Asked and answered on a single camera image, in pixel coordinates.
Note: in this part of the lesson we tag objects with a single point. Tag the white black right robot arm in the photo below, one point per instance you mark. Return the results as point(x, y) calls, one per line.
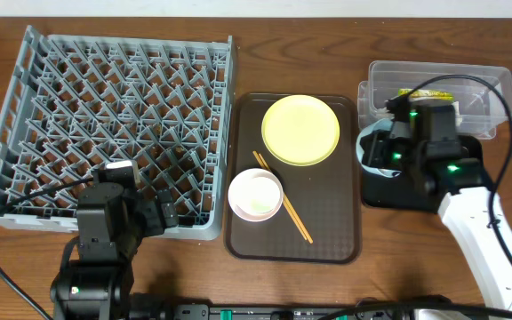
point(478, 225)

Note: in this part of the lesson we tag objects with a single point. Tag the wooden chopstick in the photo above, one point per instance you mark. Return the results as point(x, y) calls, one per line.
point(291, 213)
point(298, 218)

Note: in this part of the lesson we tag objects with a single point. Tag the clear plastic bin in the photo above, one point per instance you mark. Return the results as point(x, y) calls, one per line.
point(480, 109)

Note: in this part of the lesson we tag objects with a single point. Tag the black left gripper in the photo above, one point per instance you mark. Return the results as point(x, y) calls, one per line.
point(161, 212)

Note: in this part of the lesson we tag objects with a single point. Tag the black plastic tray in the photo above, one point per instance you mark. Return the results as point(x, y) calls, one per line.
point(403, 176)

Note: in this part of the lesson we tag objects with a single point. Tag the pink bowl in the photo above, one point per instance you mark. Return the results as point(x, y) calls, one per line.
point(255, 195)

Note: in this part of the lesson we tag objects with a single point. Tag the white napkin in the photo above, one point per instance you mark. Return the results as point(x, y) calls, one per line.
point(456, 107)

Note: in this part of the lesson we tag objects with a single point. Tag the yellow round plate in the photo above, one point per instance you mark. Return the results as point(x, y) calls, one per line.
point(300, 130)

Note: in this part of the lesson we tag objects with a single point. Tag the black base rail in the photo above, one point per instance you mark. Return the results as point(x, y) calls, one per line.
point(415, 310)

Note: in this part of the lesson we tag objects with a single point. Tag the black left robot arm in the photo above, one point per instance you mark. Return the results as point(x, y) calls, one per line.
point(96, 278)

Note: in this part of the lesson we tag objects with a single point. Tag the wooden chopstick right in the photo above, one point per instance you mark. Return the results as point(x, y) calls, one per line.
point(298, 218)

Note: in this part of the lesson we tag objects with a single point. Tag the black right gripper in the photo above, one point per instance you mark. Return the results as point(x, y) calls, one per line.
point(388, 139)

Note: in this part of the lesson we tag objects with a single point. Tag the brown serving tray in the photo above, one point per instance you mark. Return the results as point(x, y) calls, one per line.
point(326, 196)

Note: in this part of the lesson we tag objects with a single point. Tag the grey plastic dish rack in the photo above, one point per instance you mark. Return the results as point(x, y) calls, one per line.
point(75, 103)

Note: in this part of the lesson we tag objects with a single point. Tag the wooden chopstick left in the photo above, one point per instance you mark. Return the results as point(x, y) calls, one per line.
point(291, 213)

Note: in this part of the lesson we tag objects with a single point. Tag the green snack wrapper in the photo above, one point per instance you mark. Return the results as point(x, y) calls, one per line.
point(425, 94)

